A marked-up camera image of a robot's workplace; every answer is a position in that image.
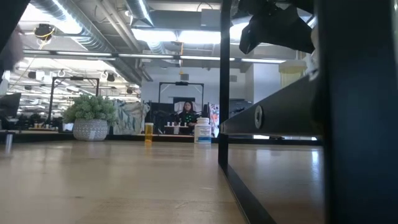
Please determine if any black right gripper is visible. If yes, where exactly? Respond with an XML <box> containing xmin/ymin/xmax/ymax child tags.
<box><xmin>238</xmin><ymin>0</ymin><xmax>317</xmax><ymax>55</ymax></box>

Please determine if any yellow pill vial white cap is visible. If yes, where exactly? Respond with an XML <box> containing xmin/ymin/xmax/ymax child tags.
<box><xmin>279</xmin><ymin>60</ymin><xmax>308</xmax><ymax>88</ymax></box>

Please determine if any white bottle blue label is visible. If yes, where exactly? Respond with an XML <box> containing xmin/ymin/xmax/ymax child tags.
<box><xmin>194</xmin><ymin>117</ymin><xmax>213</xmax><ymax>144</ymax></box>

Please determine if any orange pill vial white cap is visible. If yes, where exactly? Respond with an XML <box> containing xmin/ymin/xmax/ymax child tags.
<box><xmin>144</xmin><ymin>122</ymin><xmax>154</xmax><ymax>144</ymax></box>

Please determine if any floral patterned panel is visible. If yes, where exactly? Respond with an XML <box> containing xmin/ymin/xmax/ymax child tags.
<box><xmin>210</xmin><ymin>104</ymin><xmax>220</xmax><ymax>138</ymax></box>

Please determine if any linear ceiling light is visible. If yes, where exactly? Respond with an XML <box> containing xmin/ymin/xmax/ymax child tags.
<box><xmin>23</xmin><ymin>49</ymin><xmax>287</xmax><ymax>65</ymax></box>

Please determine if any person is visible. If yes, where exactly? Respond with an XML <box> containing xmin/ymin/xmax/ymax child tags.
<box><xmin>175</xmin><ymin>101</ymin><xmax>200</xmax><ymax>135</ymax></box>

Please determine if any marble patterned cloth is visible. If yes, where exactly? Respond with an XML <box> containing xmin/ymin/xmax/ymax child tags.
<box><xmin>113</xmin><ymin>100</ymin><xmax>150</xmax><ymax>135</ymax></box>

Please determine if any green succulent in white pot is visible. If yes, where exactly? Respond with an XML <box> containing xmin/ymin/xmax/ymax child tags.
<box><xmin>62</xmin><ymin>94</ymin><xmax>119</xmax><ymax>142</ymax></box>

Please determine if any black monitor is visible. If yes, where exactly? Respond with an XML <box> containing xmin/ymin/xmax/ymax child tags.
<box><xmin>0</xmin><ymin>92</ymin><xmax>22</xmax><ymax>119</ymax></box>

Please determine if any wooden shelf black frame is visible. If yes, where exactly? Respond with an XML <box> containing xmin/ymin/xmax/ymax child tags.
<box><xmin>217</xmin><ymin>0</ymin><xmax>398</xmax><ymax>224</ymax></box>

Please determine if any black rig frame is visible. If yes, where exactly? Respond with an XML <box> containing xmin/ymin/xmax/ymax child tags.
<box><xmin>158</xmin><ymin>81</ymin><xmax>205</xmax><ymax>108</ymax></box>
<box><xmin>48</xmin><ymin>76</ymin><xmax>101</xmax><ymax>125</ymax></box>

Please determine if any silver ventilation duct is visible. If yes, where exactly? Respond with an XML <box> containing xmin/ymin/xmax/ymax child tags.
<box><xmin>29</xmin><ymin>0</ymin><xmax>147</xmax><ymax>85</ymax></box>
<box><xmin>126</xmin><ymin>0</ymin><xmax>155</xmax><ymax>27</ymax></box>

